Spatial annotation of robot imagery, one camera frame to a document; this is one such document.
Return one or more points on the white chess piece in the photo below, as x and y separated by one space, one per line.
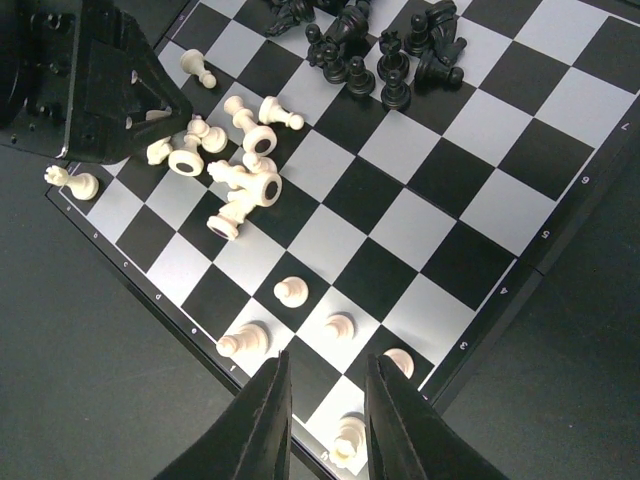
250 338

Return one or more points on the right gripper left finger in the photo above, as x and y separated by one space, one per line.
251 439

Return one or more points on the white piece corner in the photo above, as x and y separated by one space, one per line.
349 444

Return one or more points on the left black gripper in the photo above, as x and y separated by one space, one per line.
80 82

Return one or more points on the white pawn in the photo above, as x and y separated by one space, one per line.
292 291

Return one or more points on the pile of black chess pieces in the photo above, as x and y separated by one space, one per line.
342 52

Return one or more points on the black and silver chessboard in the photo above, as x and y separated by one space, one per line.
416 229

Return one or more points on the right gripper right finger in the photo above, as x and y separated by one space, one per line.
406 438

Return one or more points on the white rook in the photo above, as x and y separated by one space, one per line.
83 186

